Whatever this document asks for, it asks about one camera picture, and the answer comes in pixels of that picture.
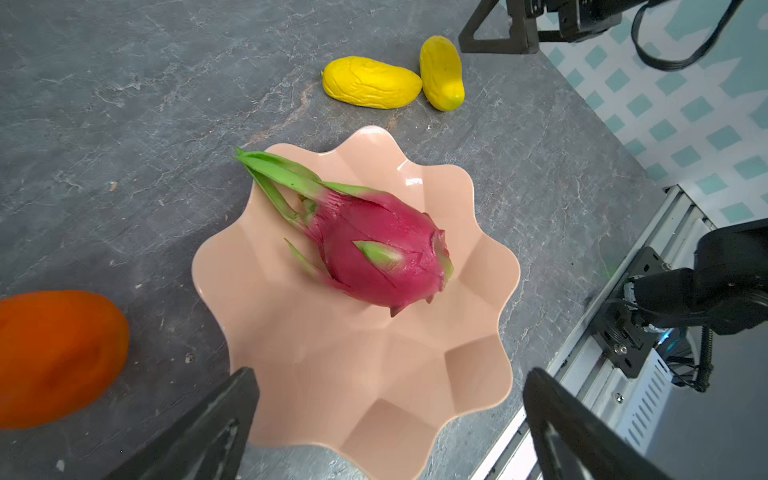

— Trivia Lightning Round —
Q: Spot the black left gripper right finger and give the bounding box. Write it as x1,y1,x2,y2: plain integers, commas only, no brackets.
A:
523,368,667,480

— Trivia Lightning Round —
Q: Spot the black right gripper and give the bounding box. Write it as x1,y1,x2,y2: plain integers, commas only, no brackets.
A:
458,0,644,55

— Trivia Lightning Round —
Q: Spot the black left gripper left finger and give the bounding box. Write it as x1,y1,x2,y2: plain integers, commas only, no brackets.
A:
106,367,260,479

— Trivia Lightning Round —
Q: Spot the smooth yellow fake fruit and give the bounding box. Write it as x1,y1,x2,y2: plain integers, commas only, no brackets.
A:
419,36,465,112

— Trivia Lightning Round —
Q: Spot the wrinkled yellow fake mango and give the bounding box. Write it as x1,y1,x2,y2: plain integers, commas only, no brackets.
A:
322,56,423,110

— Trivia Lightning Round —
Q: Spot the large orange fake mango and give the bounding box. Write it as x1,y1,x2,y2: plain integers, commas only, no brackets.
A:
1,290,130,430

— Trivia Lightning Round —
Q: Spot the magenta fake dragon fruit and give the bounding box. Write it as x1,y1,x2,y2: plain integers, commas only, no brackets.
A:
235,149,454,316

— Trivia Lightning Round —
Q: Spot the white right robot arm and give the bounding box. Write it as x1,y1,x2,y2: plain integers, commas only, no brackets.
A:
459,1,767,335

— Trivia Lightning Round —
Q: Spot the pink scalloped fruit bowl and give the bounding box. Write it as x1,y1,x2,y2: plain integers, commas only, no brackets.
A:
191,126,521,479

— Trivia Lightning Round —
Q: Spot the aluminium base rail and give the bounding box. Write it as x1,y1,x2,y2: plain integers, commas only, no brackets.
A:
469,184,718,480

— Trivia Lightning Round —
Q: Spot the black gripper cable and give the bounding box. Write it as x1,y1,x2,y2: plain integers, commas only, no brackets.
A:
630,0,745,72

